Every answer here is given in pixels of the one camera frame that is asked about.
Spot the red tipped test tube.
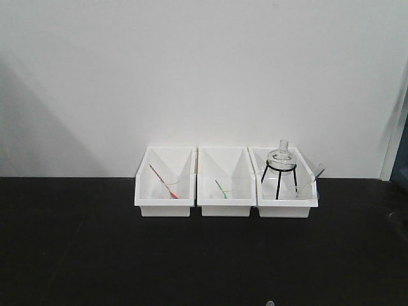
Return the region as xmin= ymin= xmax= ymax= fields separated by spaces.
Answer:
xmin=149 ymin=164 xmax=179 ymax=199

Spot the black wire tripod stand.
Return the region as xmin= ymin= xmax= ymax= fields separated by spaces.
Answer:
xmin=261 ymin=161 xmax=298 ymax=200

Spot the white right storage bin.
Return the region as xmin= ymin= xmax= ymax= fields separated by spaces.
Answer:
xmin=248 ymin=147 xmax=318 ymax=218

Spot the clear glass test tube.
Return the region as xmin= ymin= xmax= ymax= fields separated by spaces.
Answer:
xmin=296 ymin=163 xmax=326 ymax=198

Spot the green tipped test tube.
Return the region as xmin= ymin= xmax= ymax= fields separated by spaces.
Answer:
xmin=214 ymin=180 xmax=228 ymax=199

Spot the white middle storage bin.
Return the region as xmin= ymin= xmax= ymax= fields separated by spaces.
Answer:
xmin=196 ymin=147 xmax=256 ymax=217

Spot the white storage bin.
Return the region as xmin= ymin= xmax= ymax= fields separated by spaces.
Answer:
xmin=196 ymin=147 xmax=256 ymax=217
xmin=135 ymin=146 xmax=197 ymax=217
xmin=248 ymin=147 xmax=318 ymax=218

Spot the round glass flask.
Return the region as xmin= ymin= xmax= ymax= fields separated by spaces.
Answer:
xmin=267 ymin=140 xmax=297 ymax=171

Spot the white left storage bin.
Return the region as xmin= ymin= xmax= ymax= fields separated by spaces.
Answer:
xmin=135 ymin=146 xmax=197 ymax=217

